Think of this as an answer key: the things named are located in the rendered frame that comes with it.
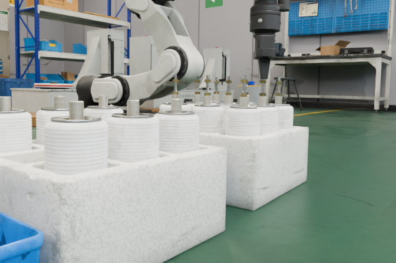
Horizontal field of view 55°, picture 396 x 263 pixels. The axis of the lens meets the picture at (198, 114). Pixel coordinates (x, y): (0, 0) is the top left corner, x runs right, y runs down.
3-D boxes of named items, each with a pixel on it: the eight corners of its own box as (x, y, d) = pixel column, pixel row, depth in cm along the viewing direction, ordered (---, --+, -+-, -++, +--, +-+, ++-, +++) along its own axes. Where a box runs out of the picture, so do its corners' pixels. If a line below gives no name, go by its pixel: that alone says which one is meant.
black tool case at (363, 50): (342, 57, 551) (342, 50, 551) (374, 56, 531) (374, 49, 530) (338, 55, 521) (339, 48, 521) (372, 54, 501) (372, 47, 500)
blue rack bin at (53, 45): (22, 52, 588) (22, 38, 587) (45, 53, 619) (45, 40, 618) (41, 51, 560) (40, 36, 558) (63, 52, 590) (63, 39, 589)
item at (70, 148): (32, 234, 60) (30, 120, 59) (84, 218, 68) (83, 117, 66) (68, 251, 54) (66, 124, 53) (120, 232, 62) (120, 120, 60)
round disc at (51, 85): (26, 88, 312) (26, 81, 311) (59, 88, 336) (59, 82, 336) (47, 89, 294) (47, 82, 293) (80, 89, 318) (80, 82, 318)
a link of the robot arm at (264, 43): (283, 56, 105) (284, 13, 104) (248, 56, 106) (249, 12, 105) (276, 59, 118) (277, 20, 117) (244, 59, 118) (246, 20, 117)
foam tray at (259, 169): (138, 186, 117) (139, 127, 115) (208, 165, 148) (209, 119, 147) (253, 211, 94) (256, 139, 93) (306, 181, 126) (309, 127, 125)
